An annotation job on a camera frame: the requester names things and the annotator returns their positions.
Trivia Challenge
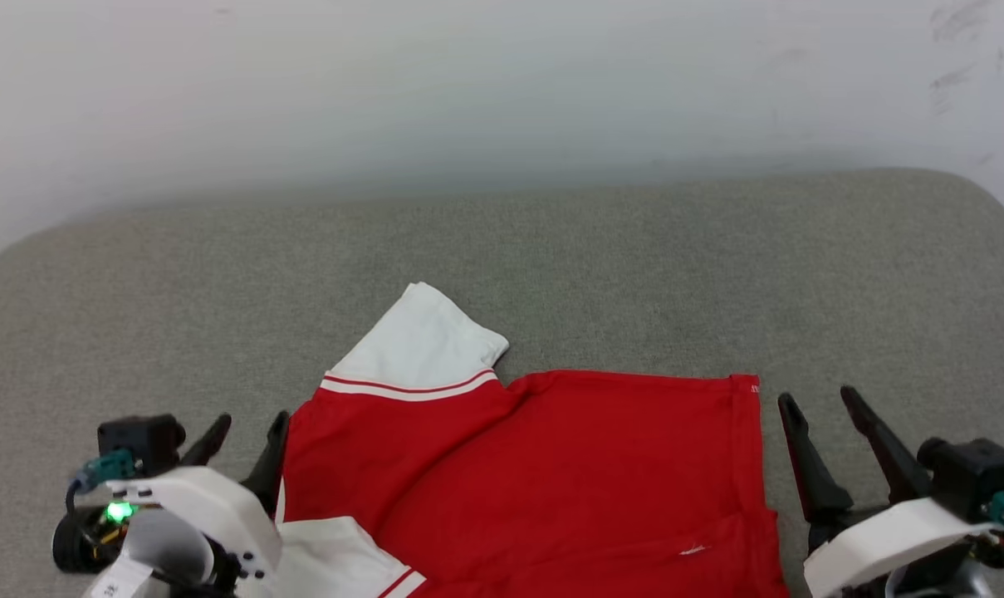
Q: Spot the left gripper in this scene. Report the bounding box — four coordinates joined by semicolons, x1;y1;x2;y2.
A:
51;410;291;598

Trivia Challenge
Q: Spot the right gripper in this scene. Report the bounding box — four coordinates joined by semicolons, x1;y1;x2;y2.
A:
777;385;1004;598

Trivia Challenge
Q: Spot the red shirt with white sleeves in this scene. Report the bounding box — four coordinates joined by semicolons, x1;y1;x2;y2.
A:
273;282;791;598

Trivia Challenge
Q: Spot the grey fabric sofa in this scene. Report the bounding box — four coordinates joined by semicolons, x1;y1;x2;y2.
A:
0;169;1004;598

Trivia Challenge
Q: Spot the teal left camera connector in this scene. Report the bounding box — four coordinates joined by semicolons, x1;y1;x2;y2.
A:
74;448;139;493

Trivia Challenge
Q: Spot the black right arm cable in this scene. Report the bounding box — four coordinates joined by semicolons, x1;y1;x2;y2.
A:
971;532;1004;598

